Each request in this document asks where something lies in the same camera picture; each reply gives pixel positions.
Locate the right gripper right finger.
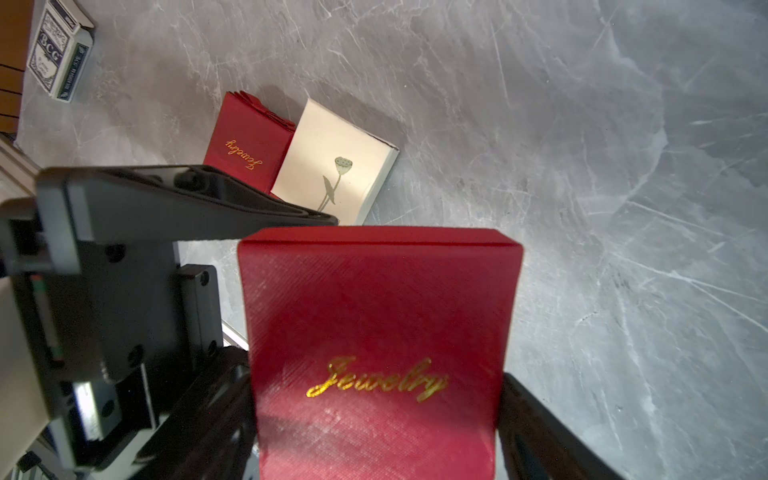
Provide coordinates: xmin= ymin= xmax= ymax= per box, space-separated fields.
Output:
xmin=497 ymin=373 xmax=621 ymax=480

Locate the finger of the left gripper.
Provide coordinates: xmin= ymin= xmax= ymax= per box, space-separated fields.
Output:
xmin=36 ymin=165 xmax=338 ymax=273

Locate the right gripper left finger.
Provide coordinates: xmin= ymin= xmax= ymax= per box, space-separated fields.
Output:
xmin=133 ymin=346 xmax=256 ymax=479

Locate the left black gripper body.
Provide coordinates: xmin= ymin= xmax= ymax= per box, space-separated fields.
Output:
xmin=1 ymin=243 xmax=223 ymax=473

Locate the red jewelry box lid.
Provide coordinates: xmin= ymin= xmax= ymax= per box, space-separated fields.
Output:
xmin=238 ymin=227 xmax=524 ymax=479

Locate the left closed red jewelry box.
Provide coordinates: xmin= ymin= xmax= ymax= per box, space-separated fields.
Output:
xmin=203 ymin=91 xmax=296 ymax=194

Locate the cream lotus print box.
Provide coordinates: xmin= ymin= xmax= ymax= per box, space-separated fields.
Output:
xmin=271 ymin=99 xmax=399 ymax=226

